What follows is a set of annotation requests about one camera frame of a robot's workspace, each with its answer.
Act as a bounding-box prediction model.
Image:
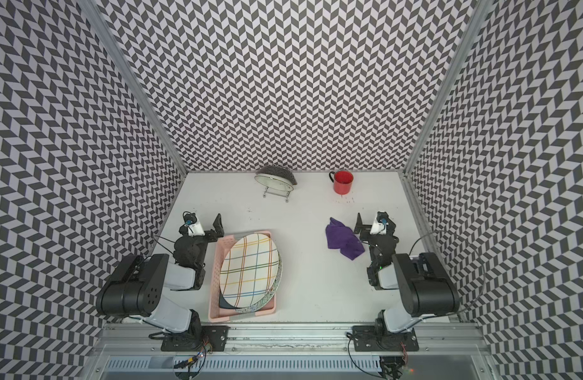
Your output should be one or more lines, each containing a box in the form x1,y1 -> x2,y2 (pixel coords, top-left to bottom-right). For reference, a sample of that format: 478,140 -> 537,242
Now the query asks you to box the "purple cloth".
326,218 -> 365,261

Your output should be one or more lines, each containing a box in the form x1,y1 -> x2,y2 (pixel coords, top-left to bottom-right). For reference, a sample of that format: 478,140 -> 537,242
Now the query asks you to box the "white plaid striped plate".
219,232 -> 281,309

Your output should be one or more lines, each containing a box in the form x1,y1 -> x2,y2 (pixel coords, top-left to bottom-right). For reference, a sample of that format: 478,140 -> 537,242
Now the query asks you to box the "dark teal square plate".
218,294 -> 242,313

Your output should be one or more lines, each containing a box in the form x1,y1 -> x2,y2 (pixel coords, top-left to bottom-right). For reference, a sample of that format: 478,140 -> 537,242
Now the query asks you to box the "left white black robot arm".
96,212 -> 224,351

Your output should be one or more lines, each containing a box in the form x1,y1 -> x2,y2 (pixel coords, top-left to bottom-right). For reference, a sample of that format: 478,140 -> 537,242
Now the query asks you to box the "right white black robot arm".
353,212 -> 460,338

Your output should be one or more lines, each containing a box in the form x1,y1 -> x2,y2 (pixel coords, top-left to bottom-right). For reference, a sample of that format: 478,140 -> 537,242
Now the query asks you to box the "white plate in rack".
254,174 -> 294,193

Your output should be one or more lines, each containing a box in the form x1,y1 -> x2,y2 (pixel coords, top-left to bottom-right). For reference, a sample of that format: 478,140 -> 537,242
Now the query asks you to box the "red mug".
329,170 -> 354,195

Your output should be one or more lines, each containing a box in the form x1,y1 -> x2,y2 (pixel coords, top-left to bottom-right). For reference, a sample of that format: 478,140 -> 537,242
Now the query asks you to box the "pink plastic tray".
208,233 -> 277,324

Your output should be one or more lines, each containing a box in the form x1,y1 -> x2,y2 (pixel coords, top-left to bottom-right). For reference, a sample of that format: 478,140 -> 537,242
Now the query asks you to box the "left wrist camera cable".
153,234 -> 178,256

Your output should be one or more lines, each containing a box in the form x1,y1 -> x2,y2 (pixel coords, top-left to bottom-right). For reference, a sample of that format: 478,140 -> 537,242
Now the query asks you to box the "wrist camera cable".
153,234 -> 178,256
408,230 -> 437,257

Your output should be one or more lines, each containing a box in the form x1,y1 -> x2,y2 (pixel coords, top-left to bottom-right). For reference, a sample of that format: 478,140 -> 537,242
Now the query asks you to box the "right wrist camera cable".
408,230 -> 437,257

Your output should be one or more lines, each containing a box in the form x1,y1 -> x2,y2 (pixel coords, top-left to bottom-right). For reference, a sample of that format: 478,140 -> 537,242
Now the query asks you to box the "metal wire plate rack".
262,187 -> 291,203

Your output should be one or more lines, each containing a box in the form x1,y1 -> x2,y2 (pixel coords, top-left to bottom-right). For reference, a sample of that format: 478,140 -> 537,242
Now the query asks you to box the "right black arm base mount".
351,326 -> 419,352

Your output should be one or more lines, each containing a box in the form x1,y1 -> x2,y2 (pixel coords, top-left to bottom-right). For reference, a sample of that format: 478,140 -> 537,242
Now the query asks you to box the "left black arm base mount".
161,326 -> 230,352

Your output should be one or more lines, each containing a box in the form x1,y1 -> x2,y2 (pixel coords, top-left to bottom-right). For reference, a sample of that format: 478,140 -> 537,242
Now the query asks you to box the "aluminium front rail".
90,322 -> 490,357

